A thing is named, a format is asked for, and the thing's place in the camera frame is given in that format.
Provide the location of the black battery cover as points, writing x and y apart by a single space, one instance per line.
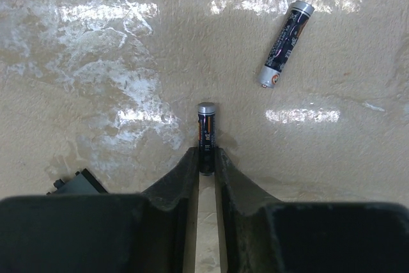
83 182

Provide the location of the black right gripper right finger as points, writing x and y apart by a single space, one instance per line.
260 233

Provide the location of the black AAA battery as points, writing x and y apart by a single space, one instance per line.
297 17

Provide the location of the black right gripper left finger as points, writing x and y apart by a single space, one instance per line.
151 231

